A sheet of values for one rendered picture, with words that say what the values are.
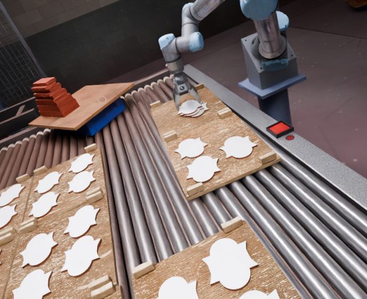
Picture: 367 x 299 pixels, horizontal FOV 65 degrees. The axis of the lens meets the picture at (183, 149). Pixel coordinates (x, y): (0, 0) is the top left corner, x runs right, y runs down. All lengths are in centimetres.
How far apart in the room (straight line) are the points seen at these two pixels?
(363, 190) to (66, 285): 88
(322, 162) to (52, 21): 549
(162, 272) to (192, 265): 8
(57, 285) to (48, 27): 537
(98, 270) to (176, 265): 24
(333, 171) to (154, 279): 62
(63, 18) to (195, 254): 551
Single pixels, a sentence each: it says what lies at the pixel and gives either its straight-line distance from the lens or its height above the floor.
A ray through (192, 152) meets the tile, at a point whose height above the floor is 94.
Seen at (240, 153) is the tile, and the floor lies 94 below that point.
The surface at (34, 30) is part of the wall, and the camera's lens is 607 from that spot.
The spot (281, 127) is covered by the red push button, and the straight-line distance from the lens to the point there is 120.
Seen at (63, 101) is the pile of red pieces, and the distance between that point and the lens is 183.
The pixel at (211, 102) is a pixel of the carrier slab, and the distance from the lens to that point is 150.
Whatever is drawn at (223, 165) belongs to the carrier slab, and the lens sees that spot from 105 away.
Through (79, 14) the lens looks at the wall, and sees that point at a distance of 600.
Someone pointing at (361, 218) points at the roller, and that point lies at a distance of 87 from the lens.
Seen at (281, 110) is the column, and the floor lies 70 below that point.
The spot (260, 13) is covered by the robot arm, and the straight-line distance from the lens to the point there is 110.
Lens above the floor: 158
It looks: 32 degrees down
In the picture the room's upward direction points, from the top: 21 degrees counter-clockwise
